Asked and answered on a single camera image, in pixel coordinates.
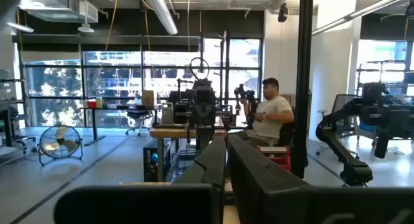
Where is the wooden workbench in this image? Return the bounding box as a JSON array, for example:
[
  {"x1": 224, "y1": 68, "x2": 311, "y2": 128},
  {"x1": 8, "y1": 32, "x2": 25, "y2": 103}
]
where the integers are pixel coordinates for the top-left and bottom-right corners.
[{"x1": 149, "y1": 126, "x2": 228, "y2": 183}]

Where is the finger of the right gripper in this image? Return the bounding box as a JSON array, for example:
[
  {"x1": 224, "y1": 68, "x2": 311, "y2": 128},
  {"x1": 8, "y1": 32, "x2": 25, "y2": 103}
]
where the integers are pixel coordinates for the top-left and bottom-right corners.
[
  {"x1": 399, "y1": 109, "x2": 411, "y2": 139},
  {"x1": 387, "y1": 109, "x2": 400, "y2": 139}
]

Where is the silver overhead beam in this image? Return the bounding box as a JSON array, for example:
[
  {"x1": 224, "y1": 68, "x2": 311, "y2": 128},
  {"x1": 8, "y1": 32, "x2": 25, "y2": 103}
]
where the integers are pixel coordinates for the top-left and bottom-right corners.
[{"x1": 311, "y1": 0, "x2": 414, "y2": 36}]

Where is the black floor fan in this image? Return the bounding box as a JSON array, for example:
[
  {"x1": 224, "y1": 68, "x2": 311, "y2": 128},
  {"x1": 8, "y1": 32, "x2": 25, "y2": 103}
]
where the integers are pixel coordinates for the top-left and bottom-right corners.
[{"x1": 38, "y1": 124, "x2": 84, "y2": 167}]

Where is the white ceiling pipe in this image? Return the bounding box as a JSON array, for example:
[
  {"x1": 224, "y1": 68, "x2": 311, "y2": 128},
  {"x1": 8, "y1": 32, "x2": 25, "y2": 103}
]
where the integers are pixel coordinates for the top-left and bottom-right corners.
[{"x1": 142, "y1": 0, "x2": 179, "y2": 36}]

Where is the yellow hanging cable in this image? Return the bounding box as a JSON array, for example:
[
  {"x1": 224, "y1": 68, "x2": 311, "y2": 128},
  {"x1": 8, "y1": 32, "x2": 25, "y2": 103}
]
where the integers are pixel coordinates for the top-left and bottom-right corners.
[
  {"x1": 140, "y1": 0, "x2": 152, "y2": 52},
  {"x1": 103, "y1": 0, "x2": 120, "y2": 52}
]

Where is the black office chair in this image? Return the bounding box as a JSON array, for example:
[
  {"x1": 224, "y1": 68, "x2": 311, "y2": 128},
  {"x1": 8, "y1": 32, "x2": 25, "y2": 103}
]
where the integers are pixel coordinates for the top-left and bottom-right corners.
[{"x1": 125, "y1": 107, "x2": 153, "y2": 137}]

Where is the round white ceiling lamp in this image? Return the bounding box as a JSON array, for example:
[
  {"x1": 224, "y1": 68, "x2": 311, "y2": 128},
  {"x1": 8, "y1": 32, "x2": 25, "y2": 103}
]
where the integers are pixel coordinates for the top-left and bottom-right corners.
[{"x1": 77, "y1": 22, "x2": 96, "y2": 34}]

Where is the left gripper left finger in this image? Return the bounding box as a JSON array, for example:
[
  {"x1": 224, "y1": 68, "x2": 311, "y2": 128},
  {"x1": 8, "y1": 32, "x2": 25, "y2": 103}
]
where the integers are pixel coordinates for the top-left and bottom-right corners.
[{"x1": 53, "y1": 136, "x2": 226, "y2": 224}]

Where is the person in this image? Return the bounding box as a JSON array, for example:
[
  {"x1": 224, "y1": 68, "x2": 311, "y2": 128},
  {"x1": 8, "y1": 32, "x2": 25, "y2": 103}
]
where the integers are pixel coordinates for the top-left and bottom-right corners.
[{"x1": 235, "y1": 77, "x2": 295, "y2": 148}]

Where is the black desk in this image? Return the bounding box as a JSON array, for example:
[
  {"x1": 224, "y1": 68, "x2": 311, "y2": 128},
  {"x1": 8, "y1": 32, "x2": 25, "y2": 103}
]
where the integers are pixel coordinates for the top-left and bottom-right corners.
[{"x1": 80, "y1": 104, "x2": 163, "y2": 146}]

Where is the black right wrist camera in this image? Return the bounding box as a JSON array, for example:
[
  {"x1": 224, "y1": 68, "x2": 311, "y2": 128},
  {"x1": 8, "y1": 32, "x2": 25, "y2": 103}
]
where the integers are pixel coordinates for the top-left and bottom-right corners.
[{"x1": 361, "y1": 82, "x2": 386, "y2": 104}]

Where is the white tube light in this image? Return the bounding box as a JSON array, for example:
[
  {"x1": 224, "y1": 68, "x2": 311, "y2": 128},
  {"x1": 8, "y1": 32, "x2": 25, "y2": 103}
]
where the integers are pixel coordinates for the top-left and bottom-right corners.
[{"x1": 5, "y1": 21, "x2": 35, "y2": 34}]

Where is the black ceiling camera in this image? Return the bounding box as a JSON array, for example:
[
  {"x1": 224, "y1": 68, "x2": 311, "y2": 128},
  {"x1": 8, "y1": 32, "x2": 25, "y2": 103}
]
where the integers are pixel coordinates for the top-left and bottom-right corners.
[{"x1": 278, "y1": 3, "x2": 289, "y2": 23}]

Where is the cardboard box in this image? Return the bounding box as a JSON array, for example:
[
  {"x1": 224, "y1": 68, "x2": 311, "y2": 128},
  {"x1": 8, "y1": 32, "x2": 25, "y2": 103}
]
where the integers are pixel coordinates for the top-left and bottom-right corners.
[{"x1": 141, "y1": 89, "x2": 156, "y2": 108}]

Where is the red step stool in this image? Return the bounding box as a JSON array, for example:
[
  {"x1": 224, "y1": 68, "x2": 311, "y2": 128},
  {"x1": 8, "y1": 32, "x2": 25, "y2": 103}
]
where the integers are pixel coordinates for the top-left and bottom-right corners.
[{"x1": 256, "y1": 145, "x2": 292, "y2": 172}]

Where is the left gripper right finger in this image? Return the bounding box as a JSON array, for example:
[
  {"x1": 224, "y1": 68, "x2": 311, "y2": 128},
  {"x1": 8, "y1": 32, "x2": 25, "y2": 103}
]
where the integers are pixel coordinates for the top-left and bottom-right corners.
[{"x1": 227, "y1": 135, "x2": 414, "y2": 224}]

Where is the grey ceiling air unit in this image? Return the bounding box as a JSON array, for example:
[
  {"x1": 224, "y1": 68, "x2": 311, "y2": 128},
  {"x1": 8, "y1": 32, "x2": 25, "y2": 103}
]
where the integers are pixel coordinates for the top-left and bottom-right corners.
[{"x1": 18, "y1": 0, "x2": 100, "y2": 24}]

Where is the black computer tower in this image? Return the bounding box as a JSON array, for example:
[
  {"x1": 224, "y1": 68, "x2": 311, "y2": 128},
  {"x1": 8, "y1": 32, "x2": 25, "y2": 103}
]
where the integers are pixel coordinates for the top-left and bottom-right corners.
[{"x1": 142, "y1": 147, "x2": 172, "y2": 183}]

